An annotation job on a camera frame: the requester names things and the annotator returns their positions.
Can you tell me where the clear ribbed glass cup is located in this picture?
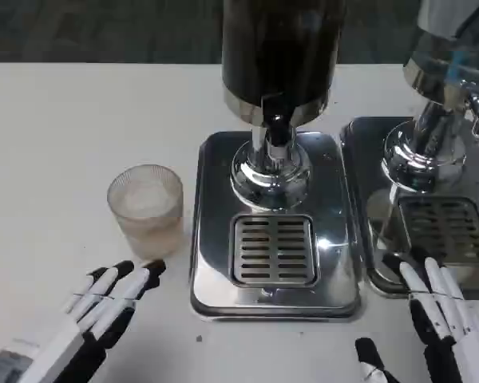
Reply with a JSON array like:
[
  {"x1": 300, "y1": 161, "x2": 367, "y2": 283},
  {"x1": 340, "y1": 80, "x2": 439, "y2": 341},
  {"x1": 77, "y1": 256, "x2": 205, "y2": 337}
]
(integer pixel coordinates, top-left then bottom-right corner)
[{"x1": 106, "y1": 164, "x2": 184, "y2": 260}]

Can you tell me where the steel drip tray with grid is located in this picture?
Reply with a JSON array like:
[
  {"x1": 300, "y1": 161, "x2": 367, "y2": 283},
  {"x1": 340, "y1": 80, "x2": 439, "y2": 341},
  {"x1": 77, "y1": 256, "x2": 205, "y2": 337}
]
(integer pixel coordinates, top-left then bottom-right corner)
[
  {"x1": 189, "y1": 131, "x2": 363, "y2": 322},
  {"x1": 339, "y1": 116, "x2": 479, "y2": 300}
]

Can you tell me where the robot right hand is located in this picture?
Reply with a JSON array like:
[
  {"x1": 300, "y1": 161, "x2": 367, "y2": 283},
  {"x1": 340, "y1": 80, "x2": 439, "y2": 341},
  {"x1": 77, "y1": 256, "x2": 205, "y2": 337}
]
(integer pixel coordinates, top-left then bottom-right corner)
[{"x1": 354, "y1": 254, "x2": 479, "y2": 383}]

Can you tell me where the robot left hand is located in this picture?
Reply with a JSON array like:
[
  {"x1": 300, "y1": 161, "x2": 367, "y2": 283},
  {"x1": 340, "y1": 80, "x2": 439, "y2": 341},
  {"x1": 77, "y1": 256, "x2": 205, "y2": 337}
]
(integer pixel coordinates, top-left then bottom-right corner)
[{"x1": 0, "y1": 259, "x2": 168, "y2": 383}]

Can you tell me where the clear drink dispenser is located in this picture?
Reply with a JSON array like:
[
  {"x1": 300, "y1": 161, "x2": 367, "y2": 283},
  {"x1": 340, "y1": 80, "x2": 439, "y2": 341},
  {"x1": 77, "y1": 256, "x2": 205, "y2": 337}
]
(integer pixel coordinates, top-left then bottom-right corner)
[{"x1": 381, "y1": 0, "x2": 479, "y2": 195}]

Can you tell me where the dark drink dispenser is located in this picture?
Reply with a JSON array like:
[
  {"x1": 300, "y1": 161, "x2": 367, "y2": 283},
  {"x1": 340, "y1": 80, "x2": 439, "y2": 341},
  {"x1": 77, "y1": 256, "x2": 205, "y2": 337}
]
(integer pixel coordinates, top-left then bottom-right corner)
[{"x1": 220, "y1": 0, "x2": 347, "y2": 211}]

